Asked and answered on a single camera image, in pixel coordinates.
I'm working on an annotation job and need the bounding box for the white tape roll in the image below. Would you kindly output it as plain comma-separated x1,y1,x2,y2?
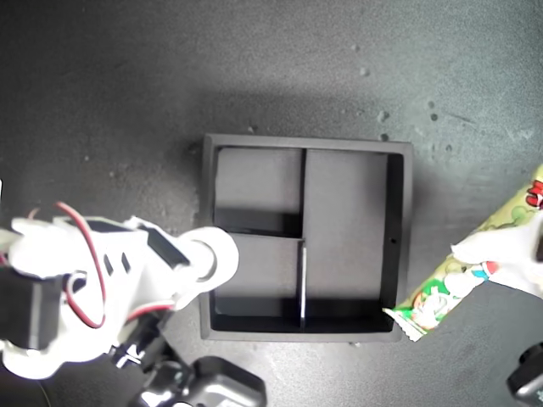
182,226,242,298

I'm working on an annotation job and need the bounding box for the green printed snack bar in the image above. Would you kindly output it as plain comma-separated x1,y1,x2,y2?
383,163,543,343

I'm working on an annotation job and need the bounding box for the black compartment tray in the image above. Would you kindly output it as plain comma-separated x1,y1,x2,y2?
198,133,415,343

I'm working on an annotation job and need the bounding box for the red servo wire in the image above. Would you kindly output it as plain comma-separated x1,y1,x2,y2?
53,201,107,330
125,299,177,323

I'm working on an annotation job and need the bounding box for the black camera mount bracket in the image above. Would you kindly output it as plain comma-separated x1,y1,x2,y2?
108,313,196,407

